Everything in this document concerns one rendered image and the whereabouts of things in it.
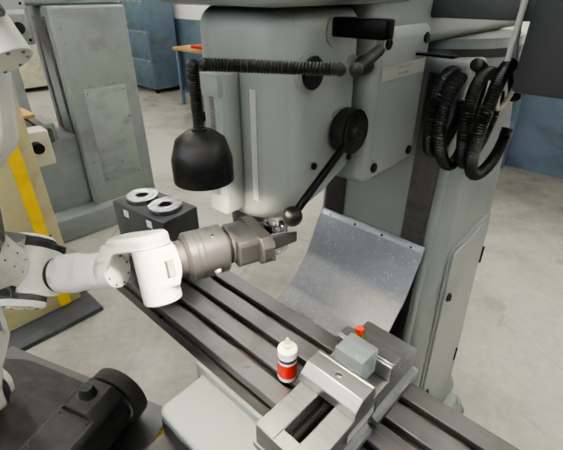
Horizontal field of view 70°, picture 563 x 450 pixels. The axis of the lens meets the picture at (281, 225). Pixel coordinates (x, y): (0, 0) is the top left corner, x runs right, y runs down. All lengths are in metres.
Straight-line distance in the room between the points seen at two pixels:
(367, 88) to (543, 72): 0.24
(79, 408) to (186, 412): 0.45
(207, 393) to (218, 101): 0.69
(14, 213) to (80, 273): 1.66
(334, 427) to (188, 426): 0.36
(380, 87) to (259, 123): 0.22
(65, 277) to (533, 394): 2.09
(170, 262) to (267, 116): 0.29
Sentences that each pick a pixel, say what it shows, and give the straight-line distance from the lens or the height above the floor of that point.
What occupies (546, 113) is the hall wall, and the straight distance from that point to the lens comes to 4.85.
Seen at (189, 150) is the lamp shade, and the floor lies 1.50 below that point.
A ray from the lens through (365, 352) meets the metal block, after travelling 0.78.
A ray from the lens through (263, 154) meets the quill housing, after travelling 0.60.
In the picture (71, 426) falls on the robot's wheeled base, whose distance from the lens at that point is 1.39.
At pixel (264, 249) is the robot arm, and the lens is 0.71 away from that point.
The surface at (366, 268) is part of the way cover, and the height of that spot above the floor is 1.00.
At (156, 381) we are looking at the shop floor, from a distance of 2.19.
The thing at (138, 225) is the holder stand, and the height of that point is 1.08.
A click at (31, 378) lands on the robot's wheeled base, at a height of 0.57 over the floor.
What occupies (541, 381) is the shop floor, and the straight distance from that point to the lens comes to 2.45.
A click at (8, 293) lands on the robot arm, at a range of 0.81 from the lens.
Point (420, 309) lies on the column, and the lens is 1.18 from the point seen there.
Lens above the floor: 1.65
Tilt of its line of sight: 30 degrees down
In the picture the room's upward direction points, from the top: straight up
